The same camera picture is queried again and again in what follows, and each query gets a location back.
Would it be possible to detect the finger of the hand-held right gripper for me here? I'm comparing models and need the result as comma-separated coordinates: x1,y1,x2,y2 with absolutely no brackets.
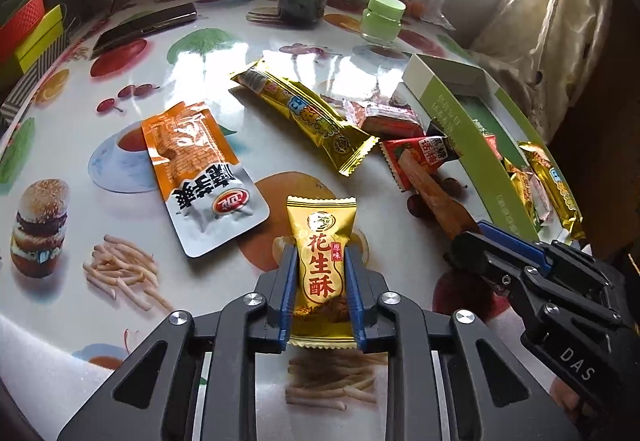
450,231,621,327
477,221,626,302

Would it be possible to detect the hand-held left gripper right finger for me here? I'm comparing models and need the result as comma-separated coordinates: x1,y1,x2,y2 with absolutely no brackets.
345,246,583,441

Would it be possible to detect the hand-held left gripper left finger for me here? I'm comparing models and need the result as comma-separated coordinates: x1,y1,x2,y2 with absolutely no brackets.
56,246,301,441

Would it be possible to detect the long gold snack bar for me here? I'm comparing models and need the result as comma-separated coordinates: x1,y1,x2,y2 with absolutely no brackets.
517,141,586,242
230,59,379,176

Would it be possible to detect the red black snack packet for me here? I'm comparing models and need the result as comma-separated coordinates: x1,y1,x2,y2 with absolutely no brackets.
379,136,463,192

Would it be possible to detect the green cardboard box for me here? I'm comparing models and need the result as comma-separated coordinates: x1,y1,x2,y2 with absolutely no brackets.
402,53,586,247

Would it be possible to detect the small red snack packet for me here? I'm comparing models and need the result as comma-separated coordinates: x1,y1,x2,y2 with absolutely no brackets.
345,100,422,138

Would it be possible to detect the cream patterned curtain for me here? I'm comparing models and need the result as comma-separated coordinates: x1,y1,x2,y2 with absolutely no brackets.
470,0,616,142

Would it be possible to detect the white foam sheet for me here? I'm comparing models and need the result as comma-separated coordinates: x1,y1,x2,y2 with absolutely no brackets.
0,311,211,441

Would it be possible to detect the green jar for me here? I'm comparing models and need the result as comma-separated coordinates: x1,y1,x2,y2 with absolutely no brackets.
361,0,407,44

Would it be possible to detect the clear jar with white lid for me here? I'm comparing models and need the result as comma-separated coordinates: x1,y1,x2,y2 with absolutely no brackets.
278,0,332,29

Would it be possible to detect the black phone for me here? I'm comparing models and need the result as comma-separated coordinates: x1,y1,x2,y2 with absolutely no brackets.
91,2,197,60

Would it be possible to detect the yellow-green box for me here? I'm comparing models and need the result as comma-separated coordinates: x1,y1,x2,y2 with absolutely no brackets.
14,5,66,74

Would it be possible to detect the red box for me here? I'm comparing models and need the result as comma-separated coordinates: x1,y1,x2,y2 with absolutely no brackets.
0,0,46,66

